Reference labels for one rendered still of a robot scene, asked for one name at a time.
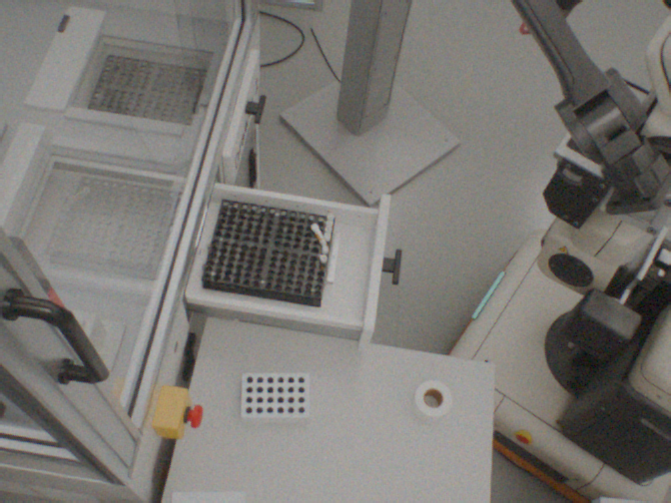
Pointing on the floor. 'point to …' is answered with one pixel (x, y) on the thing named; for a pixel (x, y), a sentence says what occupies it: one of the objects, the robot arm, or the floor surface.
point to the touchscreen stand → (370, 111)
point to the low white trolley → (335, 423)
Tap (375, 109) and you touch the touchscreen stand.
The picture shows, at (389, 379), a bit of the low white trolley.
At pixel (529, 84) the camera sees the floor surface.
